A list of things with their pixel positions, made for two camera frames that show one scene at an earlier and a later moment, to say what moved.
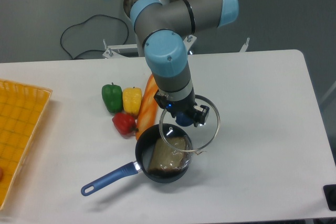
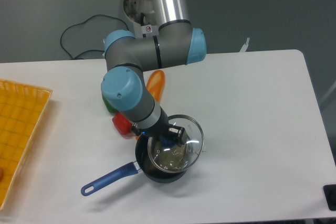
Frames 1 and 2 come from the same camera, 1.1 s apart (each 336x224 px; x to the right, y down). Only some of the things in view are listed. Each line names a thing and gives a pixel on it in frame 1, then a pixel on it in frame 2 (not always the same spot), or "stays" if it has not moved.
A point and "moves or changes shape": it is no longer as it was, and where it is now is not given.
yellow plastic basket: [22, 107] stays
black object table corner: [330, 192] stays
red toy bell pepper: [125, 124] stays
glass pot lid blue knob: [185, 119] moves or changes shape
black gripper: [187, 106] -> [161, 129]
